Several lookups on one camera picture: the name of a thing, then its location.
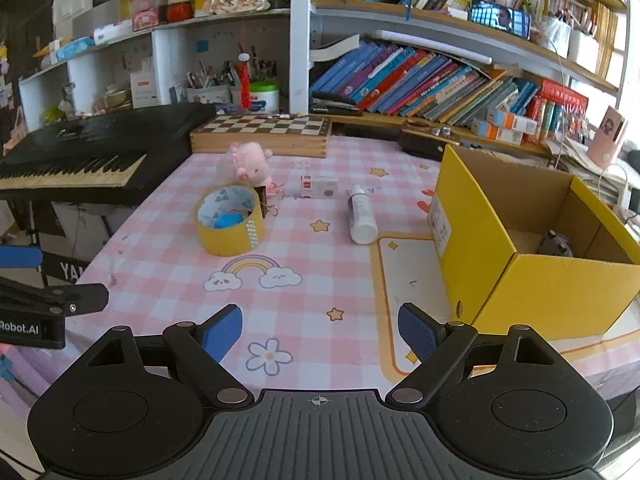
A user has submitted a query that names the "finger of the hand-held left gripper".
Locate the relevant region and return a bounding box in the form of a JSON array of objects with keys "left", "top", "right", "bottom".
[
  {"left": 0, "top": 280, "right": 109, "bottom": 319},
  {"left": 0, "top": 244, "right": 44, "bottom": 272}
]

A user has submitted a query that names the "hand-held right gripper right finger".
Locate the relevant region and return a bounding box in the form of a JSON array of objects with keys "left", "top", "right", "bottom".
[{"left": 382, "top": 302, "right": 569, "bottom": 407}]

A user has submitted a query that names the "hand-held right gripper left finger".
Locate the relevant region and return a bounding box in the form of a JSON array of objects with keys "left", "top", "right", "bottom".
[{"left": 75, "top": 303, "right": 254, "bottom": 410}]

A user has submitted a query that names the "clear tape roll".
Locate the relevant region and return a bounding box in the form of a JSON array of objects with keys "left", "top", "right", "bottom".
[{"left": 195, "top": 185, "right": 266, "bottom": 257}]

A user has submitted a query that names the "white squeeze bottle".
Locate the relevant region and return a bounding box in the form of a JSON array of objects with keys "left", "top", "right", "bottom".
[{"left": 347, "top": 184, "right": 379, "bottom": 245}]

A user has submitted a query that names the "yellow cardboard box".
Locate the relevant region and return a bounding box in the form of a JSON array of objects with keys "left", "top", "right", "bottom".
[{"left": 428, "top": 144, "right": 640, "bottom": 337}]

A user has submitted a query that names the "small white box red label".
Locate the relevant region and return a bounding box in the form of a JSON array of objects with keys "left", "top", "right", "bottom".
[{"left": 300, "top": 175, "right": 338, "bottom": 198}]

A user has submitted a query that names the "pink checked desktop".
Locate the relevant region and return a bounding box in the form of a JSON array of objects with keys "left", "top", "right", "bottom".
[{"left": 65, "top": 135, "right": 640, "bottom": 411}]

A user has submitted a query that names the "black keyboard stand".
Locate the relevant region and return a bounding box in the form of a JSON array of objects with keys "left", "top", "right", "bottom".
[{"left": 0, "top": 199, "right": 118, "bottom": 288}]

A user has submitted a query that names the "black binder clip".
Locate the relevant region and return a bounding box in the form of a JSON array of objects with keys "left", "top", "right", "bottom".
[{"left": 255, "top": 185, "right": 285, "bottom": 217}]

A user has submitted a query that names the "black electronic keyboard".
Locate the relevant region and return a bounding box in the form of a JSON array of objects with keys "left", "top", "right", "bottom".
[{"left": 0, "top": 103, "right": 217, "bottom": 207}]

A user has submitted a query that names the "grey small bottle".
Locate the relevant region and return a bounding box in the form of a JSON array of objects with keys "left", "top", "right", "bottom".
[{"left": 537, "top": 230, "right": 573, "bottom": 257}]

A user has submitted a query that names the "pink plush pig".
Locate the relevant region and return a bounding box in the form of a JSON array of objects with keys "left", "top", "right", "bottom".
[{"left": 216, "top": 141, "right": 274, "bottom": 192}]

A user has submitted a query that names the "dark wooden box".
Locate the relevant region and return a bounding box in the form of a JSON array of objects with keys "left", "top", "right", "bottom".
[{"left": 398, "top": 119, "right": 458, "bottom": 162}]

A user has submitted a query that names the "wooden chessboard box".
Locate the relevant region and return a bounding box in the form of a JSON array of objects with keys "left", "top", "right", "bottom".
[{"left": 190, "top": 114, "right": 332, "bottom": 160}]

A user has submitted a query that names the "white carton red label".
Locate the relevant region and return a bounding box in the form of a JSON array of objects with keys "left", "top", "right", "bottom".
[{"left": 130, "top": 70, "right": 161, "bottom": 108}]

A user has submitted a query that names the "orange white medicine box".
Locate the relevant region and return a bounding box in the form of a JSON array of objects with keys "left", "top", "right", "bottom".
[
  {"left": 470, "top": 119, "right": 524, "bottom": 146},
  {"left": 486, "top": 108, "right": 538, "bottom": 133}
]

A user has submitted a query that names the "blue tissue pack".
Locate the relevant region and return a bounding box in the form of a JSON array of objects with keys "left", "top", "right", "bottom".
[{"left": 56, "top": 37, "right": 96, "bottom": 61}]

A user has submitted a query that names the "stack of papers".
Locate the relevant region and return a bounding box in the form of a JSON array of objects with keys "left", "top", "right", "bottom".
[{"left": 545, "top": 135, "right": 640, "bottom": 211}]

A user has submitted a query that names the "white jar green lid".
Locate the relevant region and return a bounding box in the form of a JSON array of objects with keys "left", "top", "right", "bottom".
[{"left": 248, "top": 80, "right": 280, "bottom": 113}]

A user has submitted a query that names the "white pen holder with pens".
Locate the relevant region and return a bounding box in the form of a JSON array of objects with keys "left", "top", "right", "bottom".
[{"left": 186, "top": 60, "right": 236, "bottom": 106}]

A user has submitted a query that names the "black stapler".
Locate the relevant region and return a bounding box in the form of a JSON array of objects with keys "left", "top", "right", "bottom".
[{"left": 310, "top": 91, "right": 363, "bottom": 117}]

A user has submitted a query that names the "white tissue pack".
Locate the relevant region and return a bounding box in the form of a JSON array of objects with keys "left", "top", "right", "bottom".
[{"left": 93, "top": 20, "right": 133, "bottom": 43}]

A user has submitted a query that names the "row of leaning books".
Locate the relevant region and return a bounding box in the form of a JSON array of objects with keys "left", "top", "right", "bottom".
[{"left": 310, "top": 40, "right": 541, "bottom": 128}]

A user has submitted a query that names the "row of upright books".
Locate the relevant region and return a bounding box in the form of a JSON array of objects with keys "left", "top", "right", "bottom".
[{"left": 525, "top": 99, "right": 588, "bottom": 143}]

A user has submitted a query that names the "red hanging tassel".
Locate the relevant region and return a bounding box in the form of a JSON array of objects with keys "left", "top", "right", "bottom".
[{"left": 237, "top": 50, "right": 252, "bottom": 111}]

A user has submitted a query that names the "small pink box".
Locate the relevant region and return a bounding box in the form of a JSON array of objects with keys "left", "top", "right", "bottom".
[{"left": 131, "top": 2, "right": 160, "bottom": 31}]

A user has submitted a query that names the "thick red book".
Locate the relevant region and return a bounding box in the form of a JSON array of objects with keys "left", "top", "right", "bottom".
[{"left": 537, "top": 79, "right": 590, "bottom": 107}]

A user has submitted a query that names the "white bookshelf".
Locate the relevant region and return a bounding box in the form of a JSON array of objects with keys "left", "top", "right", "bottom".
[{"left": 19, "top": 0, "right": 631, "bottom": 161}]

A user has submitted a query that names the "red round jar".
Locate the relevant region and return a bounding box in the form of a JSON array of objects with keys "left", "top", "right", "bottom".
[{"left": 166, "top": 0, "right": 195, "bottom": 23}]

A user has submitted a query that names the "white paperback book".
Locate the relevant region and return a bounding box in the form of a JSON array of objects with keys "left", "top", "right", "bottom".
[{"left": 311, "top": 35, "right": 361, "bottom": 64}]

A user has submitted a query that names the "white pen cup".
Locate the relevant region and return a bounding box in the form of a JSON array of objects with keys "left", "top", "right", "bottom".
[
  {"left": 568, "top": 29, "right": 600, "bottom": 73},
  {"left": 542, "top": 15, "right": 571, "bottom": 58}
]

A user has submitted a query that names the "smartphone with lit screen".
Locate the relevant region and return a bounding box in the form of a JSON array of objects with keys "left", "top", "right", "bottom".
[{"left": 470, "top": 0, "right": 532, "bottom": 39}]

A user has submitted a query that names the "white charging cable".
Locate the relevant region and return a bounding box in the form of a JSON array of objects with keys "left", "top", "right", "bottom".
[{"left": 549, "top": 35, "right": 572, "bottom": 171}]

